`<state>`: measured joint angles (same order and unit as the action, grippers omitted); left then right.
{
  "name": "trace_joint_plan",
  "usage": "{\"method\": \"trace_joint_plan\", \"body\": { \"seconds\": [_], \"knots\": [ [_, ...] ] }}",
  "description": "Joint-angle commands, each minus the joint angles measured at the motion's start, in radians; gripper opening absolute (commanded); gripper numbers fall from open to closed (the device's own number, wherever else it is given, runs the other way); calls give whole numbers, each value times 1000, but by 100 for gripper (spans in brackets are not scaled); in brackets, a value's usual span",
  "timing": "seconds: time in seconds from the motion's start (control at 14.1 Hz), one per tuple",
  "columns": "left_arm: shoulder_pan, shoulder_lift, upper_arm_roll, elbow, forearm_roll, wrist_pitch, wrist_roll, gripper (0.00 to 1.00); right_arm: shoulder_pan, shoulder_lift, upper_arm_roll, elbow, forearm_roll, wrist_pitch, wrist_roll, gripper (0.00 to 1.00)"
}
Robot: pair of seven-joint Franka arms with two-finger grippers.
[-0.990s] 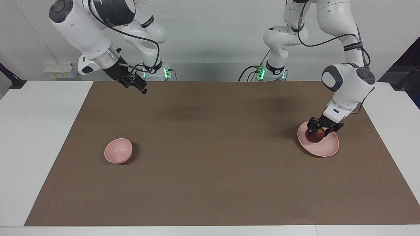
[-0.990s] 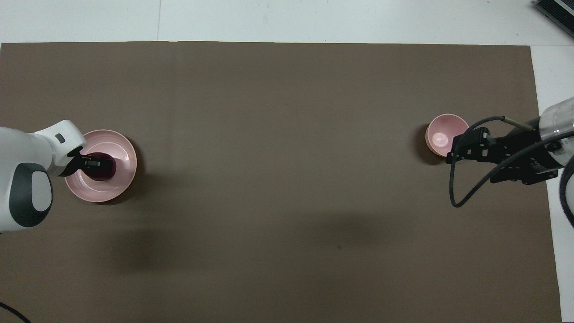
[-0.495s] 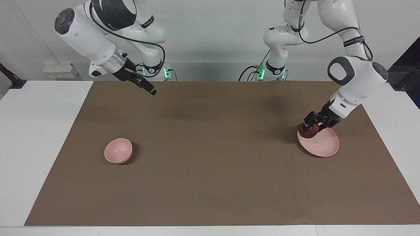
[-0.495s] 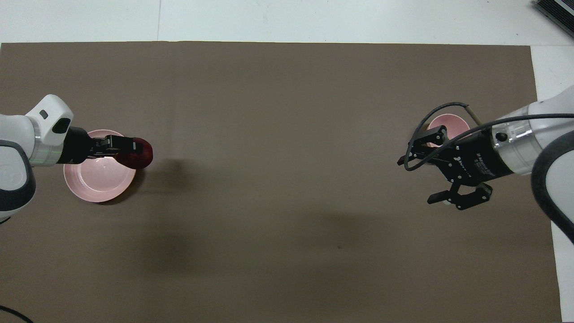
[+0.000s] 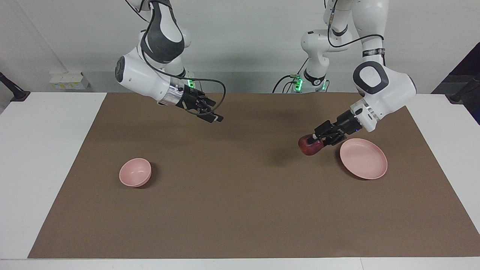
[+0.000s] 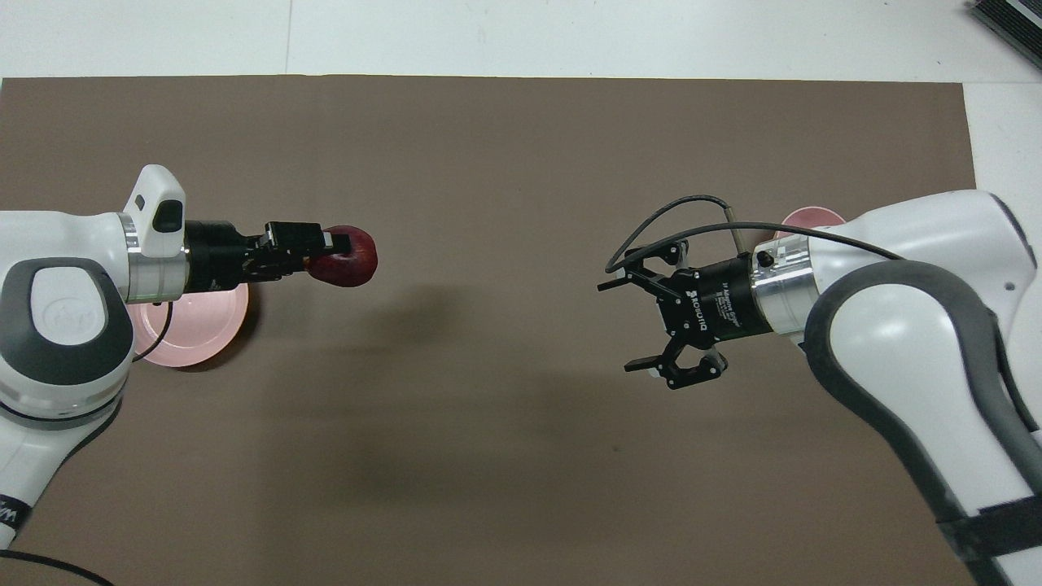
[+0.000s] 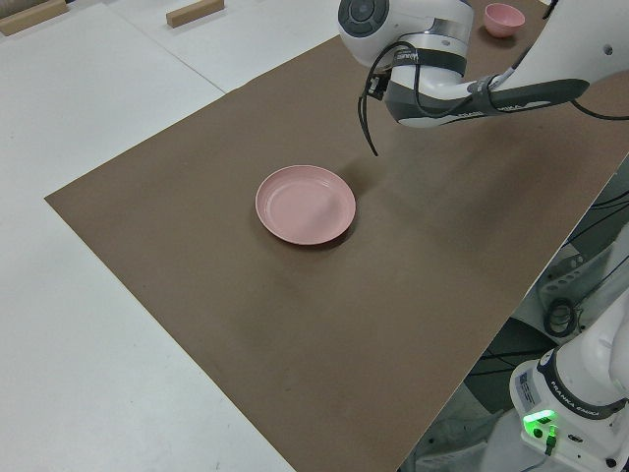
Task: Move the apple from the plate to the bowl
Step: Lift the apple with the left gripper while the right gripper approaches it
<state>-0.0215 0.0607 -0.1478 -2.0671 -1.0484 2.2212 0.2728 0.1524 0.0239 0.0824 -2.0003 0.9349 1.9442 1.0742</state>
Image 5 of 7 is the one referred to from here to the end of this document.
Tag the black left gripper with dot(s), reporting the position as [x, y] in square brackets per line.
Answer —
[348, 123]

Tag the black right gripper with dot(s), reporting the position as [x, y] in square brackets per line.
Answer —
[189, 99]

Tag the dark red apple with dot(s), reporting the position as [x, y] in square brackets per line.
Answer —
[309, 149]

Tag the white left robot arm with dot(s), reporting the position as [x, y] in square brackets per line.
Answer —
[390, 90]

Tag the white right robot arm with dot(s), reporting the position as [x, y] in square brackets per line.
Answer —
[150, 75]

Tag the pink plate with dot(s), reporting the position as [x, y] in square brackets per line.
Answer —
[363, 158]

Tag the pink bowl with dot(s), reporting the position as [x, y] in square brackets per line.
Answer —
[134, 173]

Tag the brown table mat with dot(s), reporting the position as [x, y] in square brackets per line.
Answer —
[240, 195]

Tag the black stand foot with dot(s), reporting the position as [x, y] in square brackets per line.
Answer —
[17, 93]
[463, 93]

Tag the dark panel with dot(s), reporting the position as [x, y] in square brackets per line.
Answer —
[468, 71]

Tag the white wall power strip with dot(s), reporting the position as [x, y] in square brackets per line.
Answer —
[69, 81]

